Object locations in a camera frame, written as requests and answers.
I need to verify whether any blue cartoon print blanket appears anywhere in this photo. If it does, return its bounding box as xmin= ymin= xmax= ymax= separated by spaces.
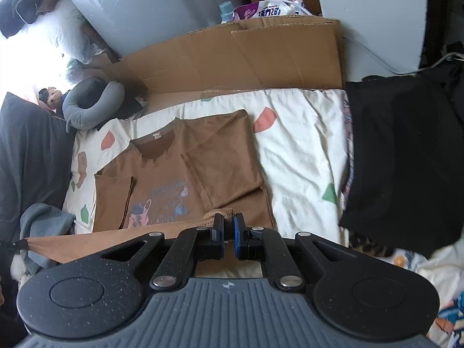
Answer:
xmin=433 ymin=290 xmax=464 ymax=348

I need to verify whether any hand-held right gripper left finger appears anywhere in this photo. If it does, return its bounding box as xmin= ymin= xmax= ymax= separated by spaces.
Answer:
xmin=101 ymin=213 xmax=225 ymax=291

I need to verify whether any black garment pile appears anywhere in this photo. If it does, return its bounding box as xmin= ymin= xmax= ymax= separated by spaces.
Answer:
xmin=339 ymin=74 xmax=464 ymax=259

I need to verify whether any grey cable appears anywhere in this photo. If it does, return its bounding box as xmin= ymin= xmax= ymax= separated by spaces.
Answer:
xmin=342 ymin=36 xmax=464 ymax=77

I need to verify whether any blue cap bottle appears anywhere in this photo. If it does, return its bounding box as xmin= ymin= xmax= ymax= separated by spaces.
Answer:
xmin=218 ymin=1 xmax=236 ymax=24

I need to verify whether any dark clothes heap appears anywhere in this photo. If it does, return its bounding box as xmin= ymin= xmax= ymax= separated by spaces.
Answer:
xmin=0 ymin=0 xmax=64 ymax=39

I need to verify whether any bear print bed sheet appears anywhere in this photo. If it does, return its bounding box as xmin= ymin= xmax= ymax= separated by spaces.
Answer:
xmin=63 ymin=88 xmax=464 ymax=348

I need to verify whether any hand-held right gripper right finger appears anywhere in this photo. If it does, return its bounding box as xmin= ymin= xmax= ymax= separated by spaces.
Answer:
xmin=234 ymin=213 xmax=358 ymax=291

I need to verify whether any blue-grey denim garment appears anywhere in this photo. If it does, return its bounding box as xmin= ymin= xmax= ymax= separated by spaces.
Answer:
xmin=20 ymin=203 xmax=77 ymax=275

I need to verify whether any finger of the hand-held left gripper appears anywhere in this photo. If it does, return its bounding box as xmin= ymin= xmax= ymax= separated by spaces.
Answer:
xmin=0 ymin=239 xmax=29 ymax=252

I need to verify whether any grey neck pillow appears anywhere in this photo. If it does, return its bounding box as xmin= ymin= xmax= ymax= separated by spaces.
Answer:
xmin=61 ymin=77 xmax=126 ymax=130

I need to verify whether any flattened cardboard sheet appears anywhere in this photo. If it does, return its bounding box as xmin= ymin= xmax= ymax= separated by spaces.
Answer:
xmin=92 ymin=17 xmax=345 ymax=117

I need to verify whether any black cloth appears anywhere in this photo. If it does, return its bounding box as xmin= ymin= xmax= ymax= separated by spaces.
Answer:
xmin=112 ymin=90 xmax=148 ymax=121

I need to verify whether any purple white refill pack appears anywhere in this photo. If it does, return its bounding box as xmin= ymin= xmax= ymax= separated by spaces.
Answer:
xmin=234 ymin=0 xmax=316 ymax=21

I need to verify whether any brown printed t-shirt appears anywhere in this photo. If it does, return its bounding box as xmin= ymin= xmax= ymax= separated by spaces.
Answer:
xmin=27 ymin=109 xmax=278 ymax=266

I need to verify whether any small brown bear toy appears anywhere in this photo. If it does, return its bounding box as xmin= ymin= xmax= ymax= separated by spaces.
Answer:
xmin=38 ymin=87 xmax=68 ymax=114

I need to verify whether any grey wrapped mattress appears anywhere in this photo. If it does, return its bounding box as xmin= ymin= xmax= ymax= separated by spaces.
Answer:
xmin=47 ymin=0 xmax=255 ymax=66

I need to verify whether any dark grey pillow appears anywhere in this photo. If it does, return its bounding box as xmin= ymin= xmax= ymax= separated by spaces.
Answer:
xmin=0 ymin=92 xmax=79 ymax=242

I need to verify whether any white fluffy plush toy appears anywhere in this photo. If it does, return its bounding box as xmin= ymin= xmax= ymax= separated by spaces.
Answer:
xmin=10 ymin=254 xmax=32 ymax=284

